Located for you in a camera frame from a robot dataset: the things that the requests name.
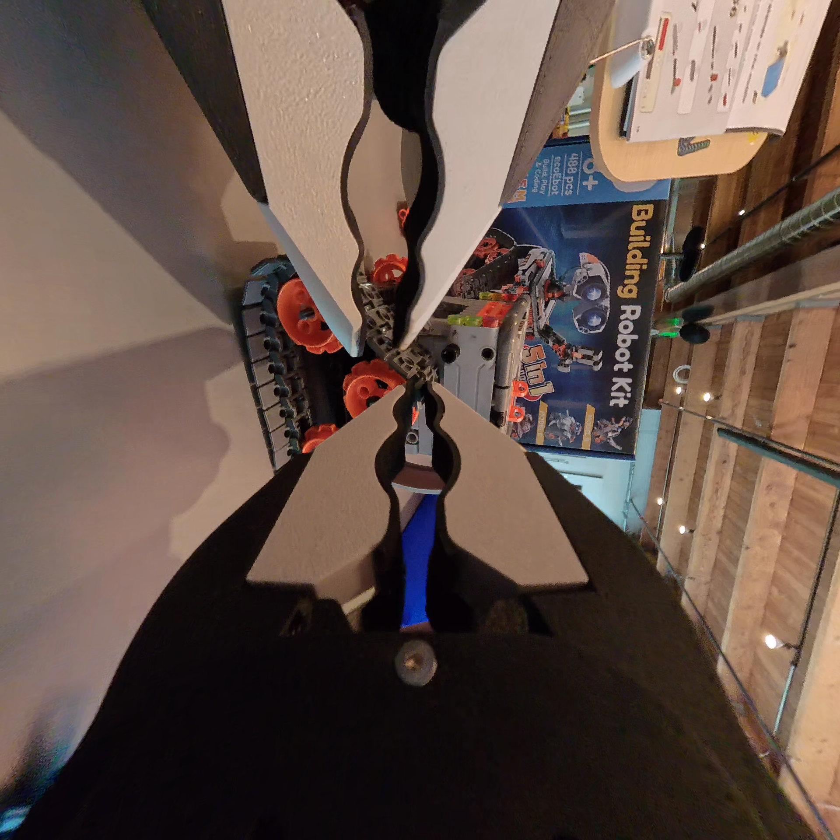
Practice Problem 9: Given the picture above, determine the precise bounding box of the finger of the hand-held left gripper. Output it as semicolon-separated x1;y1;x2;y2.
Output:
223;0;374;357
395;0;563;350

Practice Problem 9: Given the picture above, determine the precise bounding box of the grey toy track chain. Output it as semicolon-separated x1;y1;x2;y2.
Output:
239;255;439;471

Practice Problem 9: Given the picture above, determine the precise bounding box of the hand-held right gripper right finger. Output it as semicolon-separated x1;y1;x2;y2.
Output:
427;384;589;632

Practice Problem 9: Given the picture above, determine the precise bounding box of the black oval object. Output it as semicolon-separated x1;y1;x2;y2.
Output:
679;303;715;345

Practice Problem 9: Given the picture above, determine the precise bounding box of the blue printed toy box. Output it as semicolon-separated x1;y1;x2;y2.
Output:
453;141;672;458

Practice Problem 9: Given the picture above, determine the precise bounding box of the dark metal bar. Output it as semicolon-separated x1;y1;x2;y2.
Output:
717;427;840;488

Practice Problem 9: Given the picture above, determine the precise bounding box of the grey metal pipe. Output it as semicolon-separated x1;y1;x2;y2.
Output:
665;189;840;304

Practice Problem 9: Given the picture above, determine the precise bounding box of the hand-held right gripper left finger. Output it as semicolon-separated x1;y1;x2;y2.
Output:
246;386;409;632

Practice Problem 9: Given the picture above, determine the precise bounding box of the grey orange toy block vehicle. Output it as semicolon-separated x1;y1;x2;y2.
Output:
276;203;534;494

